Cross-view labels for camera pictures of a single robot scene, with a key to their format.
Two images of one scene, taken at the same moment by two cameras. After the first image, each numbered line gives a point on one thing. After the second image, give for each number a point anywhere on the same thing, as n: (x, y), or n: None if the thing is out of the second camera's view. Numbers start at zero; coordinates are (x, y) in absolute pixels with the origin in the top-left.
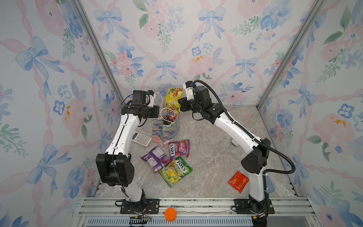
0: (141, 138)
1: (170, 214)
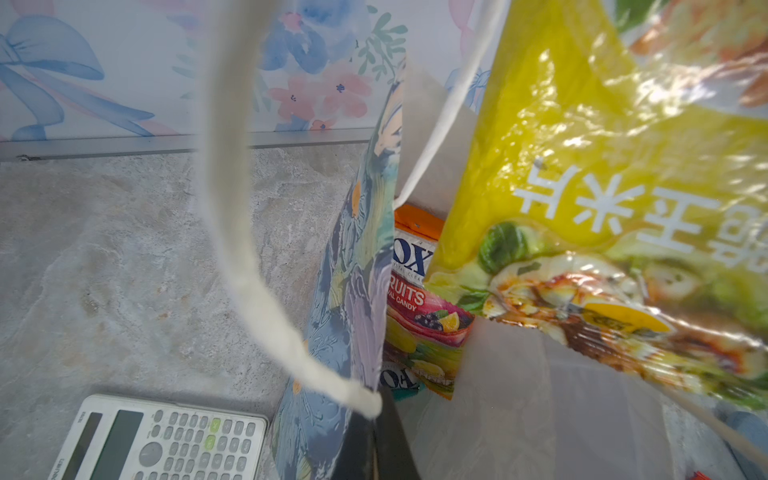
0: (132, 439)
1: None
